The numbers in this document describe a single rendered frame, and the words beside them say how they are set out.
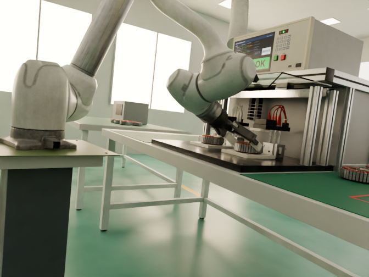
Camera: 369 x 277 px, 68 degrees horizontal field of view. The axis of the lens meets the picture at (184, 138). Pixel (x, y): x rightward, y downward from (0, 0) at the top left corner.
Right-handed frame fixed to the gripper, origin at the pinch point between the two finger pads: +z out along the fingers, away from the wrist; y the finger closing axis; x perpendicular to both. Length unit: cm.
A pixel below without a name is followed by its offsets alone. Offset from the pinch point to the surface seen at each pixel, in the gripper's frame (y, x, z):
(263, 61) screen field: -10.7, 38.8, -5.6
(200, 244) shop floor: -74, -51, 75
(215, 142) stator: -19.0, -1.8, 0.6
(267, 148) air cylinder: -1.0, 5.8, 12.3
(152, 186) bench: -161, -34, 66
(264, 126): 2.8, 9.9, 1.2
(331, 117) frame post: 20.3, 22.3, 11.1
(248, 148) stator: 3.4, -1.9, -1.0
